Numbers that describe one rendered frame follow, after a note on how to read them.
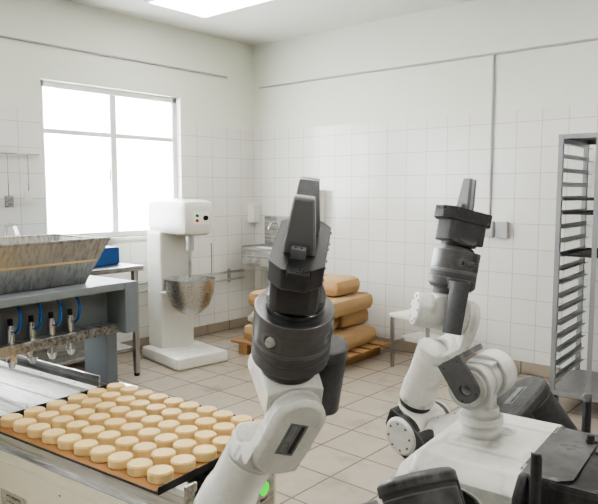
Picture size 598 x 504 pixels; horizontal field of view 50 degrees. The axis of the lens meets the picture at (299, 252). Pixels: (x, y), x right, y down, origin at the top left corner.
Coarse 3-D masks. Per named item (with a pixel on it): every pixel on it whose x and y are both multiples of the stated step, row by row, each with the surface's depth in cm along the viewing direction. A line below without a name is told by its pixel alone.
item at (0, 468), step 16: (0, 448) 156; (0, 464) 156; (16, 464) 152; (32, 464) 148; (0, 480) 156; (16, 480) 152; (32, 480) 148; (48, 480) 145; (64, 480) 141; (80, 480) 138; (192, 480) 138; (0, 496) 157; (16, 496) 152; (32, 496) 149; (48, 496) 145; (64, 496) 141; (80, 496) 138; (96, 496) 135; (112, 496) 132
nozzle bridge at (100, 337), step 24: (48, 288) 185; (72, 288) 185; (96, 288) 189; (120, 288) 196; (0, 312) 174; (24, 312) 180; (96, 312) 200; (120, 312) 200; (0, 336) 174; (24, 336) 180; (48, 336) 183; (72, 336) 187; (96, 336) 194; (96, 360) 210
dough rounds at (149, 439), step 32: (32, 416) 157; (64, 416) 154; (96, 416) 154; (128, 416) 154; (160, 416) 154; (192, 416) 154; (224, 416) 154; (64, 448) 139; (96, 448) 135; (128, 448) 137; (160, 448) 135; (192, 448) 136; (224, 448) 137; (128, 480) 124; (160, 480) 122
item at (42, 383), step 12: (0, 360) 214; (0, 372) 209; (12, 372) 205; (24, 372) 201; (36, 372) 199; (12, 384) 205; (24, 384) 201; (36, 384) 198; (48, 384) 194; (60, 384) 190; (72, 384) 187; (84, 384) 187; (48, 396) 194; (60, 396) 191
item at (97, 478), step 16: (16, 448) 153; (32, 448) 149; (48, 464) 146; (64, 464) 142; (96, 480) 136; (112, 480) 133; (128, 496) 130; (144, 496) 127; (160, 496) 125; (176, 496) 122; (192, 496) 123
